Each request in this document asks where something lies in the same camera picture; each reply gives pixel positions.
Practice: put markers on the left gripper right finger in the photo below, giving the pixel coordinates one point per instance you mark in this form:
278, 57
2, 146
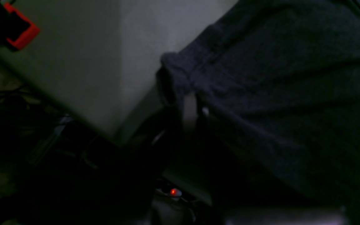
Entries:
221, 169

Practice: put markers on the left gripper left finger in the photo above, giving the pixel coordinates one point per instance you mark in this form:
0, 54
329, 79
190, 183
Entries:
149, 150

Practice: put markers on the black t-shirt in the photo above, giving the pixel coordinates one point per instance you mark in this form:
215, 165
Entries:
284, 77

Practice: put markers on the black power strip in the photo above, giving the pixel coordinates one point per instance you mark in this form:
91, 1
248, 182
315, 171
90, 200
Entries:
181, 196

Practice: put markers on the red black table clamp rear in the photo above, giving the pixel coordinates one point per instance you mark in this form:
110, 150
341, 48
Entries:
16, 30

